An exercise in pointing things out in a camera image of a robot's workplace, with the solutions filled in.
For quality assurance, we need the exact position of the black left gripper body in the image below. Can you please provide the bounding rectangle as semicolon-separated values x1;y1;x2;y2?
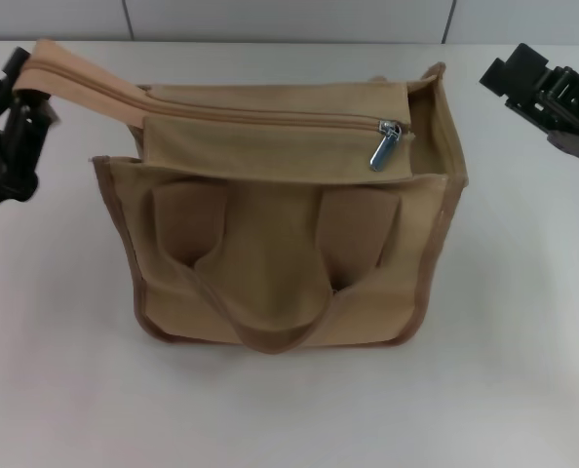
0;115;42;234

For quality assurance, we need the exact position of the silver metal zipper pull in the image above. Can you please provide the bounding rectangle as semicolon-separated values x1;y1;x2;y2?
369;118;404;173

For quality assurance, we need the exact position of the khaki canvas food bag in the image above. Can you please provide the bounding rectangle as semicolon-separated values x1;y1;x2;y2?
14;38;467;353

